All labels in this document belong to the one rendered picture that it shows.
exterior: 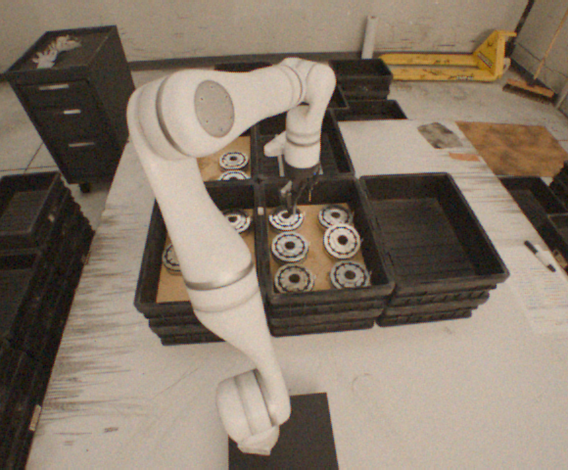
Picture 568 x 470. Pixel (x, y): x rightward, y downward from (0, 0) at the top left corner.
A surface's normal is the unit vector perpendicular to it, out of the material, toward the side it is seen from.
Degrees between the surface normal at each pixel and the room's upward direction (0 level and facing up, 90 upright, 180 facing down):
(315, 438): 1
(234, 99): 66
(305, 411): 1
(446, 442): 0
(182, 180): 49
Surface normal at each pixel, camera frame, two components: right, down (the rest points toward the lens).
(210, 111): 0.81, 0.07
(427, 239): 0.00, -0.64
